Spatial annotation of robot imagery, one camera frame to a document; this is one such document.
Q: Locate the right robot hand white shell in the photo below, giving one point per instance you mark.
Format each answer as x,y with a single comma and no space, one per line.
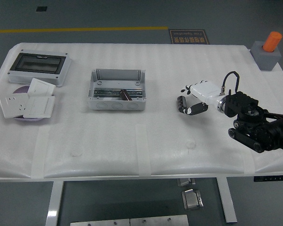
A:
206,91

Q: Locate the dark cylindrical battery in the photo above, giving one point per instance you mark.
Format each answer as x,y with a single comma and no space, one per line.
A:
125,95

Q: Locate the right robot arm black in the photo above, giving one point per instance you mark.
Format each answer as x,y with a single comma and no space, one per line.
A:
266,131

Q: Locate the open grey junction box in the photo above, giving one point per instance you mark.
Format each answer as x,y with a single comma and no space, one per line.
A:
118,77

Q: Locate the grey distribution box dark window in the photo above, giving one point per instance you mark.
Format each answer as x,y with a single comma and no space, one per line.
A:
37,62

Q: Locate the dark floor sign orange text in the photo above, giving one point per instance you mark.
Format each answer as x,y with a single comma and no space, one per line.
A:
188,36

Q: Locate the grey block holder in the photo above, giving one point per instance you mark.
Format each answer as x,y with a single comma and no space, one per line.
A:
266,60

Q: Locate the white tape strip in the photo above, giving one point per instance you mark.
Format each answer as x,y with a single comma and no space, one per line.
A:
248,162
39,155

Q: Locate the orange cylinder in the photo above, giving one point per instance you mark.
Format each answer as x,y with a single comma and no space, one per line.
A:
272,41

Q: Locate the black table control panel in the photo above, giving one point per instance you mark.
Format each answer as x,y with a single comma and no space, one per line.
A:
271,178

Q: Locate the large metal floor socket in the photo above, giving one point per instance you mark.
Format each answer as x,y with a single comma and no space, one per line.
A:
192,200

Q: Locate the white foam mat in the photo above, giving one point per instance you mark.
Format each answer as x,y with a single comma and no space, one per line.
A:
108,141

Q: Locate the white table leg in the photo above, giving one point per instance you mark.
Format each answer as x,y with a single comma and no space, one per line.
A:
54,204
227,202

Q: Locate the yellow floor tape line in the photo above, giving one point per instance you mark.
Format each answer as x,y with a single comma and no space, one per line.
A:
85,29

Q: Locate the purple plate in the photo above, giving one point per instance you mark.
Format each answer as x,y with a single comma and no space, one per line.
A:
22,90

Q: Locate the dark floor hatch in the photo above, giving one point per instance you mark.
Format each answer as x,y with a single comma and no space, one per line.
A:
41,9

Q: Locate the small metal floor bracket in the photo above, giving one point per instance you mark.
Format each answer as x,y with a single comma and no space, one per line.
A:
184,182

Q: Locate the grey metal base plate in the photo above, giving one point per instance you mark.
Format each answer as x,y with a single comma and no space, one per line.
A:
99,223
155,221

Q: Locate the white wall switch panel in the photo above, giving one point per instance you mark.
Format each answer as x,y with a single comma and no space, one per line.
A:
39,107
41,87

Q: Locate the white wall socket panel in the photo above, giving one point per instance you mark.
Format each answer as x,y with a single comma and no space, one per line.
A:
13,104

